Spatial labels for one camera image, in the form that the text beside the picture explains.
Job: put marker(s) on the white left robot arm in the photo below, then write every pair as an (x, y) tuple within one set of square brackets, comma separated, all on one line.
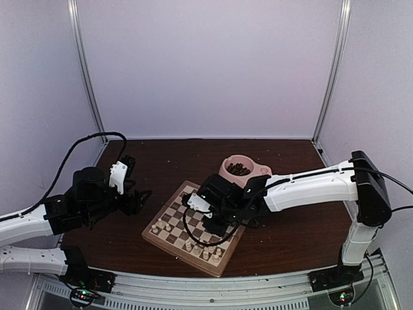
[(91, 198)]

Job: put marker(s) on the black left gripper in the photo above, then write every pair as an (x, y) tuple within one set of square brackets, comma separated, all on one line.
[(132, 205)]

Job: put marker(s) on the dark chess pieces pile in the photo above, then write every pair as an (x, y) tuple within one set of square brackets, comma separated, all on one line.
[(238, 169)]

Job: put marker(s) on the pink double bowl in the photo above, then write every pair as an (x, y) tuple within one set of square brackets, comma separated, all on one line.
[(256, 169)]

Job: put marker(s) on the front aluminium rail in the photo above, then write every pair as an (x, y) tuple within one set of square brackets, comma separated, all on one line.
[(279, 291)]

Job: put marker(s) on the right aluminium frame post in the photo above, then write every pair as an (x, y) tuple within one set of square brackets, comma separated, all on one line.
[(339, 49)]

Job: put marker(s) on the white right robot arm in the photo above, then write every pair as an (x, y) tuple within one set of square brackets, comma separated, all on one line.
[(242, 188)]

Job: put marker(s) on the aluminium frame post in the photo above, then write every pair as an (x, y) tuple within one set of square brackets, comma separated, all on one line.
[(73, 13), (339, 49)]

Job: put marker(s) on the left aluminium frame post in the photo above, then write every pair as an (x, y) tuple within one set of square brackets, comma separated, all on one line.
[(73, 13)]

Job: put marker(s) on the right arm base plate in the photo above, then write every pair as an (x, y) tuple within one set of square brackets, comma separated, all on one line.
[(334, 277)]

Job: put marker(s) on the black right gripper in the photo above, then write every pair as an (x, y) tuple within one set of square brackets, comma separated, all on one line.
[(218, 230)]

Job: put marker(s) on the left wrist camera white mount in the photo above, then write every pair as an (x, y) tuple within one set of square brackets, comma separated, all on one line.
[(120, 171)]

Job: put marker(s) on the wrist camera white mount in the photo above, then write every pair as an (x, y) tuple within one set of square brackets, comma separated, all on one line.
[(120, 171), (196, 203)]

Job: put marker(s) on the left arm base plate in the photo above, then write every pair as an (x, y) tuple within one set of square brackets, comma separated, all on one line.
[(94, 280)]

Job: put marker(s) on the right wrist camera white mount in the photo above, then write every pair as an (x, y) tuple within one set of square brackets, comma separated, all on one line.
[(196, 203)]

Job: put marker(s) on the wooden chess board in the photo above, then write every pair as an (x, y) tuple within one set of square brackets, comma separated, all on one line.
[(173, 242)]

